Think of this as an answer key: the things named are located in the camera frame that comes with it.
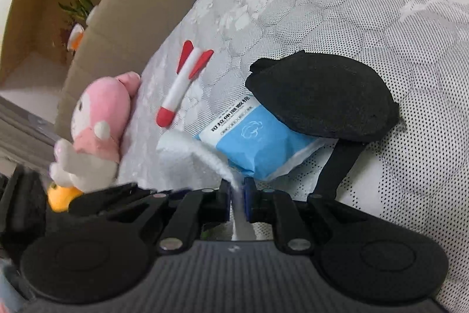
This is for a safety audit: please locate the yellow plush toy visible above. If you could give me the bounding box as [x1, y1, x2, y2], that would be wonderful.
[47, 185, 83, 213]

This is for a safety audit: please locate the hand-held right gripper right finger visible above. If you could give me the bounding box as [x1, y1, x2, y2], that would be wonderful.
[243, 177, 354, 256]

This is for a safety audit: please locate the black eye mask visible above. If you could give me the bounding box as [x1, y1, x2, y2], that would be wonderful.
[245, 51, 401, 204]

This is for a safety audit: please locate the green potted plant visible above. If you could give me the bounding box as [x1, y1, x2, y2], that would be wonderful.
[59, 0, 95, 25]

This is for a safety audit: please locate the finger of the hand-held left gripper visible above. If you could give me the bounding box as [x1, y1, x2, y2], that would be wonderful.
[69, 183, 158, 215]

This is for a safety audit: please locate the blue wet wipes packet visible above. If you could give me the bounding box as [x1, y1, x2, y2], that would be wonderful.
[193, 95, 327, 182]

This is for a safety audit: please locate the orange white toy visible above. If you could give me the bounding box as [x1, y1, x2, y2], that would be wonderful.
[68, 23, 86, 52]

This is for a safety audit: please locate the pink white plush toy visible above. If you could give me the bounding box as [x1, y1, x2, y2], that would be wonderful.
[49, 72, 142, 193]

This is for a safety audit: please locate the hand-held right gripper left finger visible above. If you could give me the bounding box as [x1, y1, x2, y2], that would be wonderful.
[110, 181, 232, 256]

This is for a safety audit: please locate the grey quilted bed mattress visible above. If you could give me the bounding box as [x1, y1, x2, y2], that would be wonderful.
[117, 0, 469, 310]

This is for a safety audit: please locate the white paper towel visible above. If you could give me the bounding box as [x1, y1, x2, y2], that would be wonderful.
[157, 131, 257, 240]

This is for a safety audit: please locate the red white rocket toy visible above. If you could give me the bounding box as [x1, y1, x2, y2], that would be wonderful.
[156, 40, 214, 127]

